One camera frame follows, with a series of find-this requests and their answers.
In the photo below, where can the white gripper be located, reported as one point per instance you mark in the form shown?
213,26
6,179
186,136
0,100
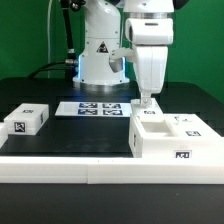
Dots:
150,39

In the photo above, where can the white cabinet body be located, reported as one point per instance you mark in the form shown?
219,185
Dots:
155,140

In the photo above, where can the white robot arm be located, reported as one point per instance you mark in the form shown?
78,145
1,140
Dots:
116,31

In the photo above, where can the white cabinet top block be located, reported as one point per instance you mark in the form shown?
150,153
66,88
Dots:
27,119

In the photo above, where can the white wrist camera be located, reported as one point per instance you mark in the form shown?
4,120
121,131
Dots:
116,58

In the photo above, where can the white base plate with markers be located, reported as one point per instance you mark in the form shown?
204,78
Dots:
93,109

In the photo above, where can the white U-shaped obstacle frame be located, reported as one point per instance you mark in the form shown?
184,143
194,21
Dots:
112,171

